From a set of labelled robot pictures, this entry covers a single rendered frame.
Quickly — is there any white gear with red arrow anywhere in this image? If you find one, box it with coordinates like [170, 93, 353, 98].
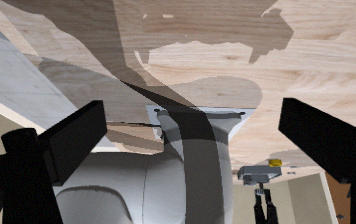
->
[255, 189, 265, 195]

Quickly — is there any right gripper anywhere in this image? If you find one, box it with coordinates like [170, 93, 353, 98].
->
[254, 189, 279, 224]

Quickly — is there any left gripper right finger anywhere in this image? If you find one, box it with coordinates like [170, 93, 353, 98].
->
[278, 98, 356, 224]

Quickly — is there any yellow ring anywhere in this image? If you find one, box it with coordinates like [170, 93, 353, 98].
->
[269, 159, 282, 166]

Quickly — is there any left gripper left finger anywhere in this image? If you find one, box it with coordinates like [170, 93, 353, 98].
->
[0, 100, 108, 224]

